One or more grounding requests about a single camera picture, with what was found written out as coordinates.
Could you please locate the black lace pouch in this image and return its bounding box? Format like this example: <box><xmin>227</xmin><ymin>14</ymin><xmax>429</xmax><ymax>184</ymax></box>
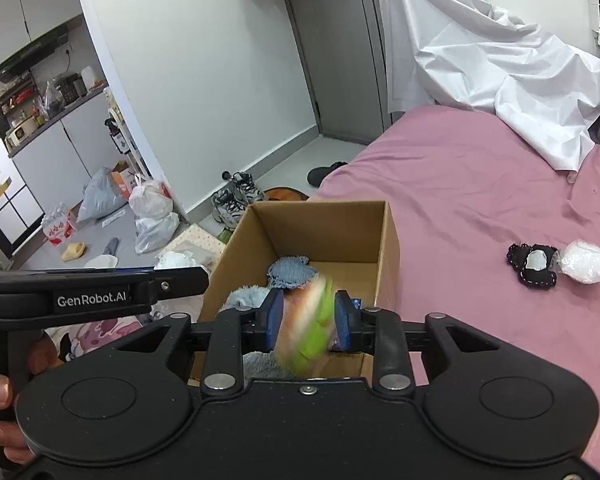
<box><xmin>505</xmin><ymin>242</ymin><xmax>559</xmax><ymax>291</ymax></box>

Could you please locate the grey plastic bag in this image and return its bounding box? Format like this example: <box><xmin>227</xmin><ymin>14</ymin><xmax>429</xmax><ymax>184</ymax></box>
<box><xmin>76</xmin><ymin>166</ymin><xmax>129</xmax><ymax>222</ymax></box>

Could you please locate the blue-grey towel cloth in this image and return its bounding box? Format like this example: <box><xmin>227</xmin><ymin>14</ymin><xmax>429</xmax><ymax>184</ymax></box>
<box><xmin>266</xmin><ymin>256</ymin><xmax>321</xmax><ymax>291</ymax></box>

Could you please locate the burger plush toy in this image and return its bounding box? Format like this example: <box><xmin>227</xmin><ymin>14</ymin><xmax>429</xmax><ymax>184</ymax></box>
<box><xmin>275</xmin><ymin>276</ymin><xmax>337</xmax><ymax>381</ymax></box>

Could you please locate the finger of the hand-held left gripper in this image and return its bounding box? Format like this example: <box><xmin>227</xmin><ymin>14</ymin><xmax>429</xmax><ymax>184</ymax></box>
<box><xmin>149</xmin><ymin>266</ymin><xmax>212</xmax><ymax>307</ymax></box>

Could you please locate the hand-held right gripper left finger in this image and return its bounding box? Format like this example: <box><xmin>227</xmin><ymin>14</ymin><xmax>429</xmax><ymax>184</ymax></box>
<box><xmin>112</xmin><ymin>287</ymin><xmax>285</xmax><ymax>394</ymax></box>

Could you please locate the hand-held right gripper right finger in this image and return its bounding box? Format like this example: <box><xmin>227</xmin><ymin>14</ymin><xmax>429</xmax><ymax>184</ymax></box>
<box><xmin>333</xmin><ymin>289</ymin><xmax>502</xmax><ymax>394</ymax></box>

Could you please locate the clear bag of white stuffing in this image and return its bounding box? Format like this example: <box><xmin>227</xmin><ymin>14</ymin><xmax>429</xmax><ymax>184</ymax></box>
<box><xmin>549</xmin><ymin>239</ymin><xmax>600</xmax><ymax>284</ymax></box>

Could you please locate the purple tissue pack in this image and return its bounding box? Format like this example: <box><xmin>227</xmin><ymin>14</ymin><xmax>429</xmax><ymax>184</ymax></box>
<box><xmin>330</xmin><ymin>298</ymin><xmax>364</xmax><ymax>353</ymax></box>

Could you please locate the translucent plastic bag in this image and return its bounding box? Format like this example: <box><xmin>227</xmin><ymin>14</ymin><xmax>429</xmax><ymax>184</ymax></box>
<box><xmin>134</xmin><ymin>212</ymin><xmax>180</xmax><ymax>255</ymax></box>

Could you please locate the black spray bottle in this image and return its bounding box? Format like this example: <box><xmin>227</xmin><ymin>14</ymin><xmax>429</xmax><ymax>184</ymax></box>
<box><xmin>104</xmin><ymin>117</ymin><xmax>122</xmax><ymax>152</ymax></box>

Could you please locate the pink patterned cushion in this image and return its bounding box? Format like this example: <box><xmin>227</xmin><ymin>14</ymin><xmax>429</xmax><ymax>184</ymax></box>
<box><xmin>56</xmin><ymin>317</ymin><xmax>142</xmax><ymax>362</ymax></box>

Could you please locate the orange cardboard carton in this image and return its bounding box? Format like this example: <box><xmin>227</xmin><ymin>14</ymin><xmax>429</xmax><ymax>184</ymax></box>
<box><xmin>110</xmin><ymin>160</ymin><xmax>137</xmax><ymax>200</ymax></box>

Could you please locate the pack of water bottles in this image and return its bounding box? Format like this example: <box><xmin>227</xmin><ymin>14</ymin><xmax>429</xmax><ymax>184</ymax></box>
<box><xmin>41</xmin><ymin>203</ymin><xmax>79</xmax><ymax>246</ymax></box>

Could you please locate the brown cardboard box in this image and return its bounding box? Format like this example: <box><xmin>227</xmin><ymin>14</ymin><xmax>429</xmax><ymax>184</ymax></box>
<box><xmin>187</xmin><ymin>200</ymin><xmax>402</xmax><ymax>387</ymax></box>

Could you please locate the white plastic bag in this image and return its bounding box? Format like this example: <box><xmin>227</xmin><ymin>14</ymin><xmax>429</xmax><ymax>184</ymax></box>
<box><xmin>128</xmin><ymin>174</ymin><xmax>174</xmax><ymax>220</ymax></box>

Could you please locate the black slipper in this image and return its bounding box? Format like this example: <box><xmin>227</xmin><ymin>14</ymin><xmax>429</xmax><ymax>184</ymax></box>
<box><xmin>307</xmin><ymin>161</ymin><xmax>349</xmax><ymax>187</ymax></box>

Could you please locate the black range hood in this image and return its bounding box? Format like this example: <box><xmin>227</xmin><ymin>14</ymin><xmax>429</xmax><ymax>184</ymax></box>
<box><xmin>0</xmin><ymin>26</ymin><xmax>70</xmax><ymax>84</ymax></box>

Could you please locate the white kitchen cabinet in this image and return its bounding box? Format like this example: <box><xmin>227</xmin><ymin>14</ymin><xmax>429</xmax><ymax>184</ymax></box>
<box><xmin>5</xmin><ymin>86</ymin><xmax>147</xmax><ymax>262</ymax></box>

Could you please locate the grey plush rabbit toy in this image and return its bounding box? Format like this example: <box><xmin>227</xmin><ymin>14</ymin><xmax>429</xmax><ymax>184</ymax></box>
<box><xmin>222</xmin><ymin>285</ymin><xmax>302</xmax><ymax>382</ymax></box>

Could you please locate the beige patterned mat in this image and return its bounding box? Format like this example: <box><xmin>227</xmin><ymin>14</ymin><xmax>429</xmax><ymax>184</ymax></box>
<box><xmin>162</xmin><ymin>223</ymin><xmax>227</xmax><ymax>267</ymax></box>

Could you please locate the pink bed sheet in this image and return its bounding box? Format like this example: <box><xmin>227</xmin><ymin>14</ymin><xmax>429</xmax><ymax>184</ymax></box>
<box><xmin>307</xmin><ymin>105</ymin><xmax>600</xmax><ymax>461</ymax></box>

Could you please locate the white draped sheet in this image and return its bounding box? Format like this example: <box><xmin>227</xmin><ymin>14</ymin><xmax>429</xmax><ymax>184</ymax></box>
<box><xmin>378</xmin><ymin>0</ymin><xmax>600</xmax><ymax>174</ymax></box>

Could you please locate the grey sneaker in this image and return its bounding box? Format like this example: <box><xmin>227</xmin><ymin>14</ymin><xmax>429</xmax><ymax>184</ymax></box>
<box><xmin>211</xmin><ymin>187</ymin><xmax>249</xmax><ymax>225</ymax></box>
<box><xmin>232</xmin><ymin>172</ymin><xmax>266</xmax><ymax>206</ymax></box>

